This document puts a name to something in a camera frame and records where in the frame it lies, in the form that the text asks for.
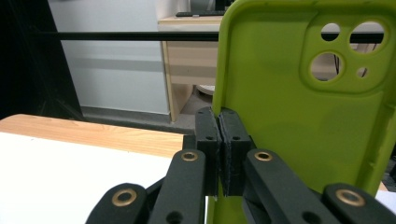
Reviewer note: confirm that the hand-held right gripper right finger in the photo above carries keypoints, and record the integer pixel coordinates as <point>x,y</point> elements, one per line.
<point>233,146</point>

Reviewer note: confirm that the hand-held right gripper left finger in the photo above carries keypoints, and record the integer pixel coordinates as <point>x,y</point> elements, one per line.
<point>208,140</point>

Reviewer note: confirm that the green phone case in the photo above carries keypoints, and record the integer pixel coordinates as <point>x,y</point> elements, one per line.
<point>280,115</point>

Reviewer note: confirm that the black horizontal bar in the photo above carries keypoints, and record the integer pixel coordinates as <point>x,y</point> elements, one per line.
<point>140,36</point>

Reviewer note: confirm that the black keyboard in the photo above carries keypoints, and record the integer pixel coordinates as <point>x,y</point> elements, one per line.
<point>199,13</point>

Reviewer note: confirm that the black curtain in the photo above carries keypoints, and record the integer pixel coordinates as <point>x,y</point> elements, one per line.
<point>28,62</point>

